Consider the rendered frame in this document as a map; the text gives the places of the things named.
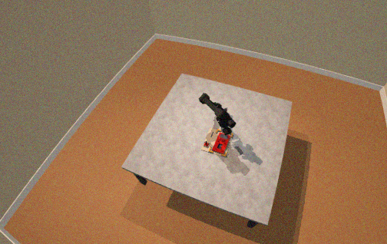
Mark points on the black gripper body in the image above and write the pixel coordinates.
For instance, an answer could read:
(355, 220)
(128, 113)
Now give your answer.
(227, 130)

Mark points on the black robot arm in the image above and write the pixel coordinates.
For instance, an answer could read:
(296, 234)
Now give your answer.
(221, 114)

